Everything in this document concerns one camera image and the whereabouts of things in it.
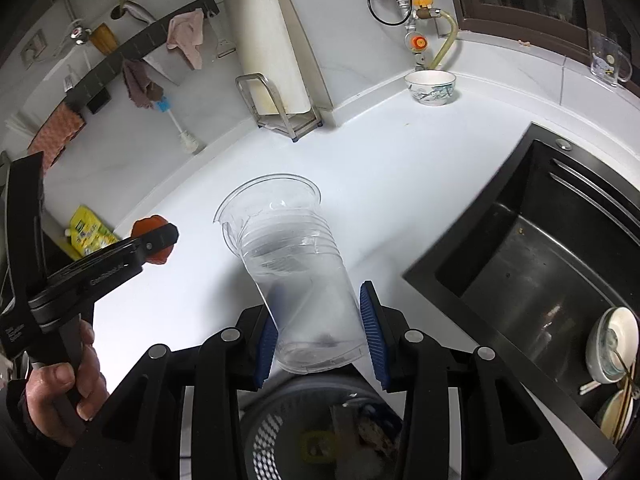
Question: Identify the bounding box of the gas valve with yellow hose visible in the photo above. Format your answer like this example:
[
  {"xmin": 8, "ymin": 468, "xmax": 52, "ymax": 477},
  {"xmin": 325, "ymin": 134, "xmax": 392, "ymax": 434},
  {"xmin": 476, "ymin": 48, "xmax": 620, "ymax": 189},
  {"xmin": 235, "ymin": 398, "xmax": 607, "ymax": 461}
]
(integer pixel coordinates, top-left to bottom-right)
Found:
[{"xmin": 405, "ymin": 0, "xmax": 459, "ymax": 70}]

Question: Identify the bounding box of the clear plastic cup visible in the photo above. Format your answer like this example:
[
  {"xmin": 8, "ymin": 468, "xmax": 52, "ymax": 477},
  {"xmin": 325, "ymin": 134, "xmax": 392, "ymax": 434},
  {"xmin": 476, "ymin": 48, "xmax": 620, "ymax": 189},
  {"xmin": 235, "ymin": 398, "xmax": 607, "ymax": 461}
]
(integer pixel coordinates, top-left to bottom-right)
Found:
[{"xmin": 214, "ymin": 174, "xmax": 366, "ymax": 374}]

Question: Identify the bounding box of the grey perforated trash bin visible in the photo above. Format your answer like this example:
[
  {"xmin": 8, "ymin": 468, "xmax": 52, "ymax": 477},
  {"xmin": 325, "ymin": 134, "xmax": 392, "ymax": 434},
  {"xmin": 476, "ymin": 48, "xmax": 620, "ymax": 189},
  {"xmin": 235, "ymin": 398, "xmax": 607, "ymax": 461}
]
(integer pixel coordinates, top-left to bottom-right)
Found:
[{"xmin": 241, "ymin": 374, "xmax": 402, "ymax": 479}]

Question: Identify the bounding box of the clear glass mug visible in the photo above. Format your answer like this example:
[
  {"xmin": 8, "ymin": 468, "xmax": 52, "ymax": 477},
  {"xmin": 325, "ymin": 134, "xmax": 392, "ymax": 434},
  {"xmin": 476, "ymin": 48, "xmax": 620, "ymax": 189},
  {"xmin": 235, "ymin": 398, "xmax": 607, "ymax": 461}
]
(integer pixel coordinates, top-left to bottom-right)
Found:
[{"xmin": 588, "ymin": 29, "xmax": 632, "ymax": 87}]

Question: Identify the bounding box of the orange striped dish cloth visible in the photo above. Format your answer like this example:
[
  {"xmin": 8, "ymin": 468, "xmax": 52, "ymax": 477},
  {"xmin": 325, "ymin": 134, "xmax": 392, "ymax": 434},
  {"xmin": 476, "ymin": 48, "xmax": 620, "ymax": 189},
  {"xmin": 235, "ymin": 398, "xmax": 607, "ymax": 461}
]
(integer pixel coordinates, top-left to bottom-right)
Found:
[{"xmin": 27, "ymin": 102, "xmax": 86, "ymax": 172}]

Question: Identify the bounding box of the dark window frame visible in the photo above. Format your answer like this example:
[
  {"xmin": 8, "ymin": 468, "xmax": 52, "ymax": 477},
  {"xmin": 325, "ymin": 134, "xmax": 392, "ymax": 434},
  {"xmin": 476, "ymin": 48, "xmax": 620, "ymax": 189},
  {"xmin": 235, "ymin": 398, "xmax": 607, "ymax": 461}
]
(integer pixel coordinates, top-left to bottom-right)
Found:
[{"xmin": 454, "ymin": 0, "xmax": 639, "ymax": 68}]

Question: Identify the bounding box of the metal cutting board rack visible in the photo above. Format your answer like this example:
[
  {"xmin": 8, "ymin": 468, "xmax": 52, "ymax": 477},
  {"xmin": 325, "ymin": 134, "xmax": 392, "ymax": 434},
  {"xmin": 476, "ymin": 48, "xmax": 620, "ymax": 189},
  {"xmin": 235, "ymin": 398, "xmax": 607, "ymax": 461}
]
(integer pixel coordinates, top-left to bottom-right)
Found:
[{"xmin": 235, "ymin": 73, "xmax": 323, "ymax": 143}]

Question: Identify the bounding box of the amber cup on wall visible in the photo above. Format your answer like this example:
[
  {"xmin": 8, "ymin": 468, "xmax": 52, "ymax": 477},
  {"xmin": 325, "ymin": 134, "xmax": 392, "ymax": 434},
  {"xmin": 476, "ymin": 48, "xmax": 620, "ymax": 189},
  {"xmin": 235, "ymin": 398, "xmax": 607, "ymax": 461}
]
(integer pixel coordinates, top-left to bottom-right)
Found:
[{"xmin": 90, "ymin": 23, "xmax": 119, "ymax": 55}]

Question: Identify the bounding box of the black wall rail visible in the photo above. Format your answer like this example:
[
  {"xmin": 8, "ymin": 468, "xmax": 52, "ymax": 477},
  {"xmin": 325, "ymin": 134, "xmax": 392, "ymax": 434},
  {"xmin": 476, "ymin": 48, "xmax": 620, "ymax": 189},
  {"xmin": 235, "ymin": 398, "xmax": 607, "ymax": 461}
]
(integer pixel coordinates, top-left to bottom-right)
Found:
[{"xmin": 64, "ymin": 0, "xmax": 216, "ymax": 114}]

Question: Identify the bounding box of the white bowl in sink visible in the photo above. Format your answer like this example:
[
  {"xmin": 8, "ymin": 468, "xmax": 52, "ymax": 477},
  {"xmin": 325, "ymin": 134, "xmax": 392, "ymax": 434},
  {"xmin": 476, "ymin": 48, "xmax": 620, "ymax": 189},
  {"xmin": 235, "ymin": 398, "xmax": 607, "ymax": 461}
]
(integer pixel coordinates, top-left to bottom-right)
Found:
[{"xmin": 586, "ymin": 307, "xmax": 639, "ymax": 385}]

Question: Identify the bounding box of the person's left hand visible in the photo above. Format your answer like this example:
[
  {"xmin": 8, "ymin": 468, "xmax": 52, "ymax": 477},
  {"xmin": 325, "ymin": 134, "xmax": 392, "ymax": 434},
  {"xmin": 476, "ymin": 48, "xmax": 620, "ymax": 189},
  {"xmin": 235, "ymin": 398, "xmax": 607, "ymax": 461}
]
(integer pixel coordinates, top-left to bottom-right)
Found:
[{"xmin": 25, "ymin": 321, "xmax": 110, "ymax": 448}]

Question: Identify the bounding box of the pink hanging cloth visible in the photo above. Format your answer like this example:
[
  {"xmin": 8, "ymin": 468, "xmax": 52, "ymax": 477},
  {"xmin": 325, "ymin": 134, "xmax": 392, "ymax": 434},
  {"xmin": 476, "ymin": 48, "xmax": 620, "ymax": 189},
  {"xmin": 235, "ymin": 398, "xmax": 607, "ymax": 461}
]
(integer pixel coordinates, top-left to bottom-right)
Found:
[{"xmin": 166, "ymin": 8, "xmax": 204, "ymax": 70}]

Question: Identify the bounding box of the white cutting board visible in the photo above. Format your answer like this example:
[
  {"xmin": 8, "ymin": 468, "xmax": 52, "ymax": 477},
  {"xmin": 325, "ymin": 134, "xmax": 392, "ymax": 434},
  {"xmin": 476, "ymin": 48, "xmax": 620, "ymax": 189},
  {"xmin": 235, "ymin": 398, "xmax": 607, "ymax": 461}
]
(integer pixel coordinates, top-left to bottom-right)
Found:
[{"xmin": 224, "ymin": 0, "xmax": 333, "ymax": 114}]

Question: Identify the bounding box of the yellow green detergent pouch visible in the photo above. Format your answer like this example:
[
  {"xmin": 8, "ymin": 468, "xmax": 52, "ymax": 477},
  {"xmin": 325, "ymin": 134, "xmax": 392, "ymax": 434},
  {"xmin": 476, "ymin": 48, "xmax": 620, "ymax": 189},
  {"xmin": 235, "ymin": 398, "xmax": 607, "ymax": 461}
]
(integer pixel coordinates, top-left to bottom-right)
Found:
[{"xmin": 64, "ymin": 205, "xmax": 119, "ymax": 257}]

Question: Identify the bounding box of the black kitchen sink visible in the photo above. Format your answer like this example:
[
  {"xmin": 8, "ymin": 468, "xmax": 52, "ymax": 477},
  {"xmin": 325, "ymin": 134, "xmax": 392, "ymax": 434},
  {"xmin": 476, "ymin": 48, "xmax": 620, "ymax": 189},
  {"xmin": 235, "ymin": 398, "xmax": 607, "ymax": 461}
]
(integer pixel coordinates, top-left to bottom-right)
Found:
[{"xmin": 405, "ymin": 125, "xmax": 639, "ymax": 479}]

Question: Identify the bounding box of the brown hanging cloth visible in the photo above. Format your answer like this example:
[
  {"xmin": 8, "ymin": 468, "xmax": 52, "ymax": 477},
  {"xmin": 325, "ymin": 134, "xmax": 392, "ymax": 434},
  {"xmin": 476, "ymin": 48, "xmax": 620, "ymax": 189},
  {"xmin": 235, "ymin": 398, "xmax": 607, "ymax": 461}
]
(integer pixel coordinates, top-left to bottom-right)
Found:
[{"xmin": 122, "ymin": 60, "xmax": 164, "ymax": 108}]

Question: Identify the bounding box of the white blue patterned bowl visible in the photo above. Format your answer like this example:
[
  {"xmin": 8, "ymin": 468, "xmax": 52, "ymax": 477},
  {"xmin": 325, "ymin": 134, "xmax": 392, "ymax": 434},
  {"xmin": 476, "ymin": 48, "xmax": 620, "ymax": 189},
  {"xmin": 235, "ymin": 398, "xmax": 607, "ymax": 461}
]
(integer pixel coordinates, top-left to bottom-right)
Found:
[{"xmin": 405, "ymin": 70, "xmax": 457, "ymax": 106}]

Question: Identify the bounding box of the white wall socket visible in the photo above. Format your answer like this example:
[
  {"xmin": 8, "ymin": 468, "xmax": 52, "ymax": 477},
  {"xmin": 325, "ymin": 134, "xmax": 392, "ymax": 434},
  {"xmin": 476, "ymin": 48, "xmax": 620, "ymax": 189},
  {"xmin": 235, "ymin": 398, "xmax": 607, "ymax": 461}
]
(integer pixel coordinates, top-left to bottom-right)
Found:
[{"xmin": 21, "ymin": 29, "xmax": 48, "ymax": 70}]

